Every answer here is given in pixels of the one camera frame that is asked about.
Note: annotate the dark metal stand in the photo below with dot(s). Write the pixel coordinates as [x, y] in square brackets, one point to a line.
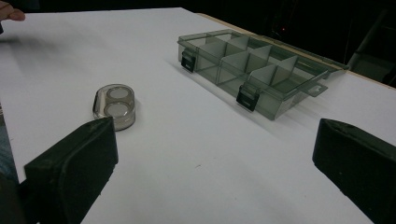
[375, 53]

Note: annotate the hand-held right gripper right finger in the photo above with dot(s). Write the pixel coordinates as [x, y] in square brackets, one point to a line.
[358, 161]

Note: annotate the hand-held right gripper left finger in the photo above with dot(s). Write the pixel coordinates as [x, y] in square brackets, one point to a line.
[71, 168]

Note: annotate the small clear double-well case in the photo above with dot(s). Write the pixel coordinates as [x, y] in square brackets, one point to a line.
[116, 105]

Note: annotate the clear grey compartment organizer box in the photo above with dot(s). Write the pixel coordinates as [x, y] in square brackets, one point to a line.
[255, 71]

